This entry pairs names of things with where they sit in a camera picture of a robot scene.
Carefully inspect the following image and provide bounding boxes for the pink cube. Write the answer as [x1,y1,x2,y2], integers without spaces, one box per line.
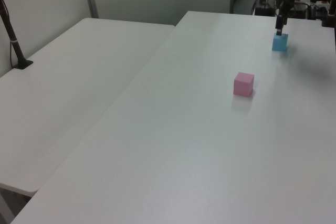
[233,71,255,97]

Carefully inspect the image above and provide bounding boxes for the black camera stand base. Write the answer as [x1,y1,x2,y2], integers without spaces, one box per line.
[321,0,336,28]

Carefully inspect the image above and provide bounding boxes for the blue cube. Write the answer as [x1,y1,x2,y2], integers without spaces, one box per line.
[271,33,289,52]

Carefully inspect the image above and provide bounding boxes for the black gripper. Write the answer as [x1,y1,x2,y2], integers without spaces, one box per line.
[275,0,296,37]

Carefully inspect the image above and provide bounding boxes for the white adjoining table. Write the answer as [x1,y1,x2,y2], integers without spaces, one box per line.
[0,17,176,198]

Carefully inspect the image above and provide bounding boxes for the black pole with white band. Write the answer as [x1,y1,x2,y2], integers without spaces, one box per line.
[0,0,34,71]

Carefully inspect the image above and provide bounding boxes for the black electronics box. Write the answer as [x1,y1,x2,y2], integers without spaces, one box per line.
[255,0,276,17]

